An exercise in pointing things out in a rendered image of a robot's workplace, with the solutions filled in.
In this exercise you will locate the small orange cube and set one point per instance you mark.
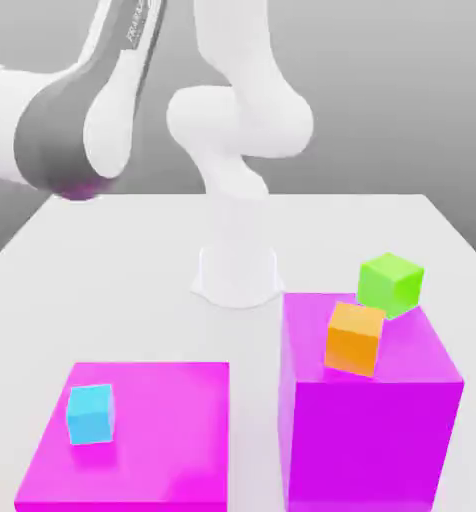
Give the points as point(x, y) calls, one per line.
point(354, 340)

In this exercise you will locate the small blue cube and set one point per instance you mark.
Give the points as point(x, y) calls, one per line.
point(90, 414)

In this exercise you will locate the small green cube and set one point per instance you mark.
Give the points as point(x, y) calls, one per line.
point(390, 284)

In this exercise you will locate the large magenta box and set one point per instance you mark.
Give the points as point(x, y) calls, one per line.
point(150, 436)

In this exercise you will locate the large purple box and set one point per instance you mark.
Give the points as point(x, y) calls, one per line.
point(366, 432)

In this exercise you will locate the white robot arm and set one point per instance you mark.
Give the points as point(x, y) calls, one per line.
point(242, 120)

